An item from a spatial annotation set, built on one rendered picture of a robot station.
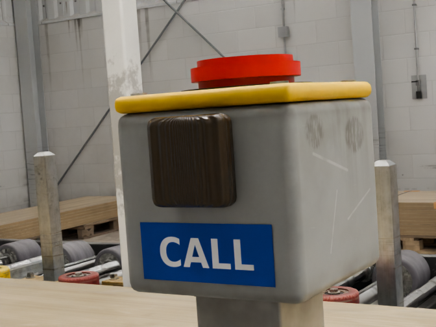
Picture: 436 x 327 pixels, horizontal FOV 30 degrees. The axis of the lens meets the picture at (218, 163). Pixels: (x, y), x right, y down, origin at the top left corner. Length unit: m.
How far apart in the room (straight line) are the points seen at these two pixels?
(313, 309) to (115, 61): 1.27
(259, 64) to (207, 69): 0.02
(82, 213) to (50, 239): 6.56
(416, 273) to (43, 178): 0.86
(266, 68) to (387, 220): 1.17
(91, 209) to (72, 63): 2.15
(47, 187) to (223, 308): 1.58
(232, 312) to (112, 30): 1.28
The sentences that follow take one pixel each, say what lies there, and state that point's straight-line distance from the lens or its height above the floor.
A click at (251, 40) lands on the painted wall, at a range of 8.51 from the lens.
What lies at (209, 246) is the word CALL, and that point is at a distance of 0.27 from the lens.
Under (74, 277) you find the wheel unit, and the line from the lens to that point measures 1.63.
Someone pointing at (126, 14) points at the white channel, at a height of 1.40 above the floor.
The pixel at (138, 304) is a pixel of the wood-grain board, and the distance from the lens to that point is 1.38.
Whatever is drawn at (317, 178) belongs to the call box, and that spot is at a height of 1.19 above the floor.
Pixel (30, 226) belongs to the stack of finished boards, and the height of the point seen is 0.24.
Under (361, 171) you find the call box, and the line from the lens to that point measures 0.30.
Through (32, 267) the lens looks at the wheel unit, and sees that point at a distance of 2.25.
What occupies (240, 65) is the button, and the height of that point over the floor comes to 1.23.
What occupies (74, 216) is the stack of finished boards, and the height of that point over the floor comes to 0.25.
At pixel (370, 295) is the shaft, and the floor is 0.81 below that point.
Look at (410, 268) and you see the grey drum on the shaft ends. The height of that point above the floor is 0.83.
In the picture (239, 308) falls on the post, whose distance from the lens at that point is 0.29.
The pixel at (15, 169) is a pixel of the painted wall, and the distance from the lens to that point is 10.16.
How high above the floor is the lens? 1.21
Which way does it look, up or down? 4 degrees down
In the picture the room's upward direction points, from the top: 4 degrees counter-clockwise
